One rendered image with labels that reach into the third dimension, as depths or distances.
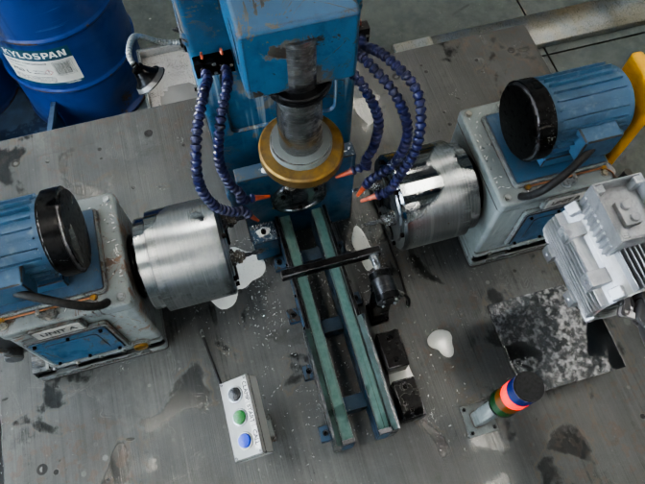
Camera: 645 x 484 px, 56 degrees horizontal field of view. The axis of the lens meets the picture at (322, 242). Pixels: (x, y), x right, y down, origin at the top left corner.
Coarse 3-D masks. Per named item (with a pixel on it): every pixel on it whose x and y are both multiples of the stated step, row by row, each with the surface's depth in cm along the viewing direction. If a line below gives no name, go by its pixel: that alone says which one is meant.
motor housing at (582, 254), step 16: (560, 224) 117; (560, 240) 118; (576, 240) 115; (592, 240) 114; (560, 256) 119; (576, 256) 114; (592, 256) 113; (608, 256) 112; (624, 256) 110; (640, 256) 108; (560, 272) 122; (576, 272) 115; (608, 272) 111; (624, 272) 109; (640, 272) 108; (576, 288) 117; (608, 288) 111; (640, 288) 107; (592, 304) 112; (608, 304) 111
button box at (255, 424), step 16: (224, 384) 134; (240, 384) 132; (256, 384) 135; (224, 400) 132; (240, 400) 131; (256, 400) 132; (256, 416) 129; (240, 432) 129; (256, 432) 127; (240, 448) 128; (256, 448) 126; (272, 448) 130
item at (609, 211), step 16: (640, 176) 111; (592, 192) 111; (608, 192) 113; (624, 192) 113; (640, 192) 112; (592, 208) 112; (608, 208) 112; (624, 208) 110; (640, 208) 112; (592, 224) 113; (608, 224) 108; (624, 224) 110; (640, 224) 110; (608, 240) 109; (624, 240) 106; (640, 240) 108
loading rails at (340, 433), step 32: (288, 224) 165; (320, 224) 165; (288, 256) 160; (320, 256) 169; (288, 320) 165; (320, 320) 162; (352, 320) 154; (320, 352) 151; (352, 352) 155; (320, 384) 146; (384, 384) 146; (384, 416) 144
